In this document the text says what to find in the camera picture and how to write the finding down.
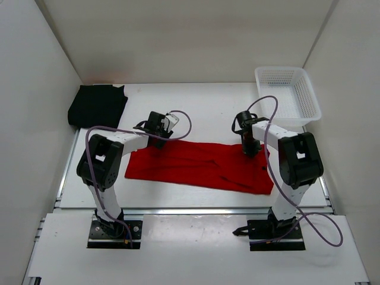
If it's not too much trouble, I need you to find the red t shirt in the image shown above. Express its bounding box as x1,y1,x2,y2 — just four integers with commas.
125,141,274,195

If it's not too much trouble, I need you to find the black t shirt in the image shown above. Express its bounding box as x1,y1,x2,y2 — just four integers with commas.
68,85,128,128

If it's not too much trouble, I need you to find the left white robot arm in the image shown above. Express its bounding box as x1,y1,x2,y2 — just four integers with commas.
77,111,179,239

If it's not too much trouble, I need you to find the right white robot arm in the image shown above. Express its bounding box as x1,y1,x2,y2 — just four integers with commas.
232,110,324,238

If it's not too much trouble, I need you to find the white plastic basket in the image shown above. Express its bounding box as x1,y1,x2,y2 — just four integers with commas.
255,66,322,128

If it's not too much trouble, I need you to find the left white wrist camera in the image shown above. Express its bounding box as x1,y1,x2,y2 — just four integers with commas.
163,113,179,132

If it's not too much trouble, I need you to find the aluminium rail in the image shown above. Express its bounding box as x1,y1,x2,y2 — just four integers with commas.
123,207,269,216

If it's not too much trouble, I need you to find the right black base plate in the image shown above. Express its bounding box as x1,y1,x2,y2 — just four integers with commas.
232,220,306,252

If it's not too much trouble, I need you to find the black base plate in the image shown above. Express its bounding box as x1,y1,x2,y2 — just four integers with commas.
232,220,306,252
87,220,143,249

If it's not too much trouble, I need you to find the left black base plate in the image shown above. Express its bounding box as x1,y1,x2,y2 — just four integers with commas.
87,220,143,249

